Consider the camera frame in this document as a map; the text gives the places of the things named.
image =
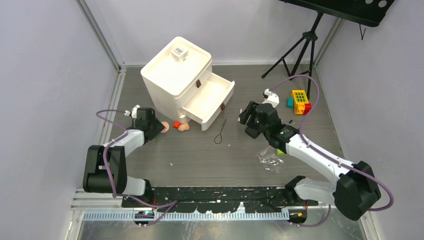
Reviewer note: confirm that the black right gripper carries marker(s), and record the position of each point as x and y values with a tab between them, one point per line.
245	115

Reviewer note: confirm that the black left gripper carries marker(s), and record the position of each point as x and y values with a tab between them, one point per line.
158	127

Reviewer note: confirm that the black compact case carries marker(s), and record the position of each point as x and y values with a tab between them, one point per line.
253	133

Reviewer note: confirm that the pink powder puff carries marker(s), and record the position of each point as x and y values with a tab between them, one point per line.
166	127

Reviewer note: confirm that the beige makeup sponge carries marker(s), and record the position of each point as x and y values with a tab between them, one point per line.
183	127

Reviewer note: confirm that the white drawer organizer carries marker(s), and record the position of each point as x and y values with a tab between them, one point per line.
186	91

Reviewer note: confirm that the white barcode box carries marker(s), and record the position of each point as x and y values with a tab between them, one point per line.
179	54

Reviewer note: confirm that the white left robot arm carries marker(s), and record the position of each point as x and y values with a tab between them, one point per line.
151	156

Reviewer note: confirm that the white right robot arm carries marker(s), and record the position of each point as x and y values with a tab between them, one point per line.
349	186

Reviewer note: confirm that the small orange red cube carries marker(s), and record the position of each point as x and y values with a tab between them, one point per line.
176	124

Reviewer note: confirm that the black hair loop tool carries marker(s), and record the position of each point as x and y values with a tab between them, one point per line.
218	138

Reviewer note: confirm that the clear plastic bag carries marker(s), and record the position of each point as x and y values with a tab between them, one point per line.
269	159

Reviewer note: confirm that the teal wooden block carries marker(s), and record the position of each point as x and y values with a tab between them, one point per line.
290	103

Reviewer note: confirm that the lime green block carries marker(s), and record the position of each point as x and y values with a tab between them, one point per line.
280	153

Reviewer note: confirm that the yellow toy block house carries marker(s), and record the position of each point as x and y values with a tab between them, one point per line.
300	99

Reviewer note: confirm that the red toy block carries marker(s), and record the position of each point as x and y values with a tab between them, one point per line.
307	108

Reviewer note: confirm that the black music stand tray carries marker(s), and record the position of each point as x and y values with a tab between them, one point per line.
369	13

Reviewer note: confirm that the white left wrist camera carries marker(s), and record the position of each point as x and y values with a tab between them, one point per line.
133	112

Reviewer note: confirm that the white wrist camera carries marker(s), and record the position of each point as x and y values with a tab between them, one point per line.
270	98
133	112

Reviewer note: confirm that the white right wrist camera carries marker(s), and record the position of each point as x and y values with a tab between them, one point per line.
270	98

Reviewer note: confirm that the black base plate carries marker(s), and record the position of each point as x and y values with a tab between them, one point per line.
254	199

